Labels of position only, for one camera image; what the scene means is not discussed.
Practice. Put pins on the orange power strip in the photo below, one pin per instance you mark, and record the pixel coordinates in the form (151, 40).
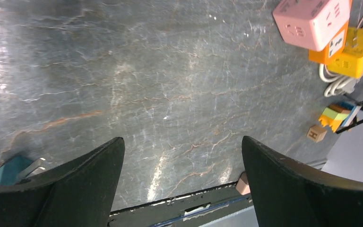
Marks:
(334, 47)

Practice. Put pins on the yellow cube socket adapter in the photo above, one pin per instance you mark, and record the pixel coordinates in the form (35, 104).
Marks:
(350, 61)

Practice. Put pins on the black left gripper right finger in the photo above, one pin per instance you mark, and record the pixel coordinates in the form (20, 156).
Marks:
(288, 193)

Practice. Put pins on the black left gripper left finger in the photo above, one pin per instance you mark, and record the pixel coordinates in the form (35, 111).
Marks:
(78, 193)

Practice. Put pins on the small pink plug adapter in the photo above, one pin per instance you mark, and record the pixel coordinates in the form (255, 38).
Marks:
(242, 185)

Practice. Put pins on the pink cube socket adapter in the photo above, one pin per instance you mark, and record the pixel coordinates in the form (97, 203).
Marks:
(311, 24)

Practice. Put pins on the wooden letter cube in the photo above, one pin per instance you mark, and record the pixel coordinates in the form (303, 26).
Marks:
(316, 133)

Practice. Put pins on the teal plug adapter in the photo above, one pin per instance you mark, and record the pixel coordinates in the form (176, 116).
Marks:
(19, 168)

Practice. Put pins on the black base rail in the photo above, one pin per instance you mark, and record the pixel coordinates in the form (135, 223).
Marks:
(188, 210)

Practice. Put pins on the colourful toy block stack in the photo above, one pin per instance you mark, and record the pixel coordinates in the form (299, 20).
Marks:
(339, 116)

